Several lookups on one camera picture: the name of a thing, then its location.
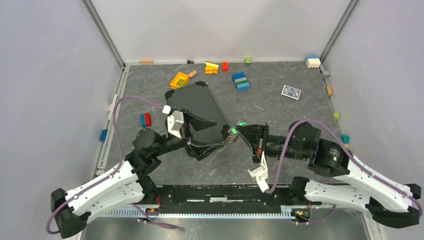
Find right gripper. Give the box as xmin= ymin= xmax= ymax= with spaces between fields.
xmin=234 ymin=122 xmax=309 ymax=164

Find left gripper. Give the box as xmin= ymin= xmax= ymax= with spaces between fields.
xmin=153 ymin=108 xmax=224 ymax=160

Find green key tag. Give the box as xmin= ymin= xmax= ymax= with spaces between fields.
xmin=230 ymin=121 xmax=247 ymax=135

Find metal disc keyring with rings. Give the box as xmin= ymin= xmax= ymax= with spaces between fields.
xmin=221 ymin=128 xmax=239 ymax=149

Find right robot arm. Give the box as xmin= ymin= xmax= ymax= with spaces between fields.
xmin=233 ymin=119 xmax=424 ymax=229

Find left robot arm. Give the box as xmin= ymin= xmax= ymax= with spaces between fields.
xmin=49 ymin=109 xmax=230 ymax=239

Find dark grey hard case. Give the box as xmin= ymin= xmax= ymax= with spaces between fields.
xmin=165 ymin=81 xmax=230 ymax=142

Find red blue brick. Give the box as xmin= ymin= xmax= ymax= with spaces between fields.
xmin=140 ymin=112 xmax=152 ymax=128

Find yellow toy window block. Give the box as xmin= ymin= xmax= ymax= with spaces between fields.
xmin=169 ymin=72 xmax=190 ymax=89

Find blue green stacked bricks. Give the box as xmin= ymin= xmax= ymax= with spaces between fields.
xmin=232 ymin=72 xmax=250 ymax=92

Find blue playing card box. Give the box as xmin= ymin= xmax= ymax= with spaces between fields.
xmin=281 ymin=85 xmax=302 ymax=101

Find wooden peg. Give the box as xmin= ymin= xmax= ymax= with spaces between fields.
xmin=188 ymin=70 xmax=198 ymax=78

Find yellow orange wedge blocks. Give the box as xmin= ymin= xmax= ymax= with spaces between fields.
xmin=204 ymin=61 xmax=219 ymax=74

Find red small block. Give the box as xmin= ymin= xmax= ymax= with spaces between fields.
xmin=221 ymin=61 xmax=228 ymax=72

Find lime green block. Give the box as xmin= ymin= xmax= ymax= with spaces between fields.
xmin=333 ymin=112 xmax=340 ymax=121

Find teal block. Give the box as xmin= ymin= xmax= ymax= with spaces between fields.
xmin=340 ymin=134 xmax=350 ymax=144

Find orange wooden block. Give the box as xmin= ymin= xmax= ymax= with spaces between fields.
xmin=326 ymin=86 xmax=334 ymax=97

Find tan wooden block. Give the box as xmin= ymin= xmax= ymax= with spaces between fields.
xmin=139 ymin=59 xmax=154 ymax=65

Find grey brick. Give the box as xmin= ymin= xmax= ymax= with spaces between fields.
xmin=319 ymin=69 xmax=331 ymax=79

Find white blue brick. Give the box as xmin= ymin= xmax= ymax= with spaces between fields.
xmin=305 ymin=55 xmax=321 ymax=68

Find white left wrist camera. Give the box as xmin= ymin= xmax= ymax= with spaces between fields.
xmin=162 ymin=105 xmax=184 ymax=139

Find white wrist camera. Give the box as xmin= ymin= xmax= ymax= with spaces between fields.
xmin=247 ymin=152 xmax=270 ymax=193
xmin=162 ymin=105 xmax=184 ymax=139

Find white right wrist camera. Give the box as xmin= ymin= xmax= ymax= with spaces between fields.
xmin=247 ymin=152 xmax=270 ymax=193

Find white cable duct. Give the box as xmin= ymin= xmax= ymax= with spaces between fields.
xmin=101 ymin=206 xmax=295 ymax=220

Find blue block at left wall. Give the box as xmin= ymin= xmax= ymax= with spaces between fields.
xmin=99 ymin=128 xmax=108 ymax=143

